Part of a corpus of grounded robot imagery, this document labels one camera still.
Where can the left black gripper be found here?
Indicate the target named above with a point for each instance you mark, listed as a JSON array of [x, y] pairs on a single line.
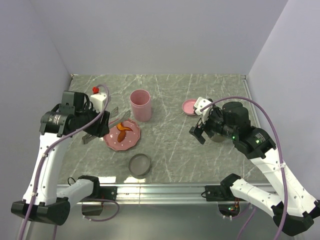
[[100, 129]]

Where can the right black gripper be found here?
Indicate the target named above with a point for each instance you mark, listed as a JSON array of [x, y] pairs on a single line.
[[197, 131]]

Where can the tall grey cup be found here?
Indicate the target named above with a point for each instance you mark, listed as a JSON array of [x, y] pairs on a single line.
[[218, 136]]

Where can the grey round lid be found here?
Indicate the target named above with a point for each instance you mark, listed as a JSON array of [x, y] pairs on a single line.
[[139, 165]]

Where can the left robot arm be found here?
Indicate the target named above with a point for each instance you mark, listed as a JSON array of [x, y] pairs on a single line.
[[42, 202]]

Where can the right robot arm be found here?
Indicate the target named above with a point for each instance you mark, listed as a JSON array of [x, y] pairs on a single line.
[[291, 207]]

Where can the pink round lid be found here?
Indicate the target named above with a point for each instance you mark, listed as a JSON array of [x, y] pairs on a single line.
[[189, 107]]

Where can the pink dotted plate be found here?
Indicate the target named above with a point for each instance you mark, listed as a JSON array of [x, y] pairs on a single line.
[[131, 139]]

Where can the tall pink cup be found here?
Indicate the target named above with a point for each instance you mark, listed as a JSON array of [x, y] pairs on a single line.
[[140, 101]]

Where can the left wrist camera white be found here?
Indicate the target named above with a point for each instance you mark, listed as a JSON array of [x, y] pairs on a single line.
[[100, 98]]

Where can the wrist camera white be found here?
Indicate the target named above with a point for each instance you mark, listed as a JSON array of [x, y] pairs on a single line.
[[200, 104], [100, 98]]

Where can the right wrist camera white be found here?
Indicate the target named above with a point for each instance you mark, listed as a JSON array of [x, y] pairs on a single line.
[[200, 104]]

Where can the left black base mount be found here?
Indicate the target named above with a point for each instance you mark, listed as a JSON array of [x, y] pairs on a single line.
[[102, 205]]

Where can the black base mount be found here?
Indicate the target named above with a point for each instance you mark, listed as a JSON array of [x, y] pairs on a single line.
[[102, 205], [228, 205]]

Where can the aluminium front rail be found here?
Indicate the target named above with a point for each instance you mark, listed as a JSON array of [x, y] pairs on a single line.
[[156, 194]]

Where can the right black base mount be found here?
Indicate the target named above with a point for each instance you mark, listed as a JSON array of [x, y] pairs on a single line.
[[228, 205]]

